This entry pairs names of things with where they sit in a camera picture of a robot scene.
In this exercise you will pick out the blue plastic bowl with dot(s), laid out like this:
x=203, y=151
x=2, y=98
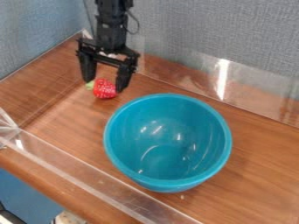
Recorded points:
x=169, y=141

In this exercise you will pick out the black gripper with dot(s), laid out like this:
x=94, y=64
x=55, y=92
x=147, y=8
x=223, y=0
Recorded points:
x=110, y=51

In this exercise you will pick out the clear acrylic barrier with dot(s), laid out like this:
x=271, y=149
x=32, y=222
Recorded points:
x=258, y=91
x=76, y=184

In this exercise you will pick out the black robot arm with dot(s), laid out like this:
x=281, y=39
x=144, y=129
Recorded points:
x=114, y=8

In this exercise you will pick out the clear acrylic corner bracket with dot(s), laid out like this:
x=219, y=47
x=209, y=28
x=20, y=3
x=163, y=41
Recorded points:
x=86, y=34

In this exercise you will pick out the clear acrylic back barrier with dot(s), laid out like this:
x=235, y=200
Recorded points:
x=258, y=91

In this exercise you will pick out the red toy strawberry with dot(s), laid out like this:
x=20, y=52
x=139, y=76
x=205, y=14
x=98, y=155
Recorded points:
x=103, y=88

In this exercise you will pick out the clear acrylic front barrier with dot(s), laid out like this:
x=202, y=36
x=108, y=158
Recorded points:
x=76, y=184

